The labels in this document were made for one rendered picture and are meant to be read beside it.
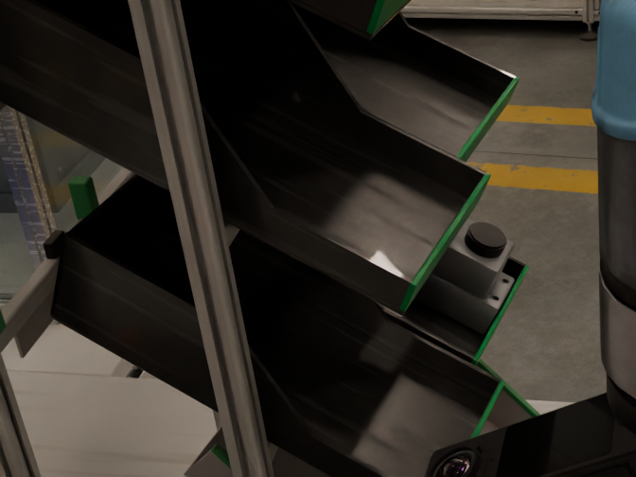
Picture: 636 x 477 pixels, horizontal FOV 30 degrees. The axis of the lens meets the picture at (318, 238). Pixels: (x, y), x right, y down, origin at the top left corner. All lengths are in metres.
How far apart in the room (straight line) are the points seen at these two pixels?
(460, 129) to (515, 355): 2.10
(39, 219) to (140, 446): 0.35
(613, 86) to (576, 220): 3.07
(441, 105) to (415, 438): 0.24
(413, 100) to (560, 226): 2.59
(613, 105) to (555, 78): 3.99
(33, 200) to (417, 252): 0.93
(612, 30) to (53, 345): 1.30
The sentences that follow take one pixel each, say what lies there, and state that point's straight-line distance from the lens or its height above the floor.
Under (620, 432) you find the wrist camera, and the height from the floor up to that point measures 1.40.
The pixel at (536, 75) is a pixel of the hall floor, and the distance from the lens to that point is 4.41.
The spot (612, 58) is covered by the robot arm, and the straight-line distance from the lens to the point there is 0.38.
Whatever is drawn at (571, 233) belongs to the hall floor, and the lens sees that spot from 3.39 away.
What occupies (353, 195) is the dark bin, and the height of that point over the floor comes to 1.38.
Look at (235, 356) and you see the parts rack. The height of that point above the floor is 1.32.
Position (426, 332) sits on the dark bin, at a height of 1.23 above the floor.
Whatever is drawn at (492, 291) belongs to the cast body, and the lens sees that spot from 0.89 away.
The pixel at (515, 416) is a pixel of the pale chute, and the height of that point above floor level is 1.05.
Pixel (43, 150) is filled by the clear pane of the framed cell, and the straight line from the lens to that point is 1.60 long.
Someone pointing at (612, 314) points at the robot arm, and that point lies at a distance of 0.43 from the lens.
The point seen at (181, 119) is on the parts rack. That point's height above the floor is 1.47.
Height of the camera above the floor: 1.71
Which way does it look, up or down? 29 degrees down
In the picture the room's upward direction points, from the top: 9 degrees counter-clockwise
